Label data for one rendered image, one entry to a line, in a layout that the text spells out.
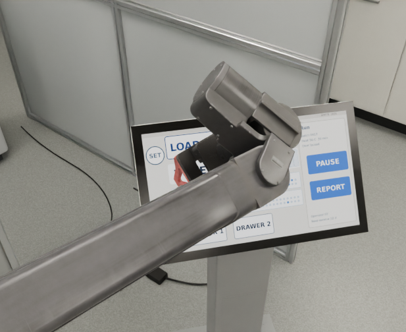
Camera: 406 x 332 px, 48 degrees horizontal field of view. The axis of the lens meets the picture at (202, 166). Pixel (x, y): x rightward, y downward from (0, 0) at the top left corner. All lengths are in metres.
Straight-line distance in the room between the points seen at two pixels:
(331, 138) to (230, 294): 0.56
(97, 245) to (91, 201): 2.20
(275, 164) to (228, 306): 0.98
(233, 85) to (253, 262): 0.83
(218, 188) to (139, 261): 0.11
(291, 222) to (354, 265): 1.30
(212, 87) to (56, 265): 0.25
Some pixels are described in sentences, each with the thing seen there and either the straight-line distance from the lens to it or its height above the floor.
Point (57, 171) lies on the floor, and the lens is 2.82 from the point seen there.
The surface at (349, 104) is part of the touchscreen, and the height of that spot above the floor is 1.19.
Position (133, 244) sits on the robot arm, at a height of 1.48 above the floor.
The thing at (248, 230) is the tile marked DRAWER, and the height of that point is 1.00.
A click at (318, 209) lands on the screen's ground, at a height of 1.02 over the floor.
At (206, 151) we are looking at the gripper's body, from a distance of 0.60.
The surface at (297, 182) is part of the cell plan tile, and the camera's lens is 1.07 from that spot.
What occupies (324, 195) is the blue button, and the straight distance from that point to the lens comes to 1.10.
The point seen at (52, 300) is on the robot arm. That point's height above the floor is 1.48.
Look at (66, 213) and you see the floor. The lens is 2.55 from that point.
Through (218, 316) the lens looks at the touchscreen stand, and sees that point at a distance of 1.47.
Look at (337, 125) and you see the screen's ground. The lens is 1.11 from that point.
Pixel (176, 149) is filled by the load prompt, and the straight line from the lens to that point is 1.01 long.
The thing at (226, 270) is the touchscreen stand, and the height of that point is 0.75.
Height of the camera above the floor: 1.78
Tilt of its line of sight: 41 degrees down
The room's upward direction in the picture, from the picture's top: straight up
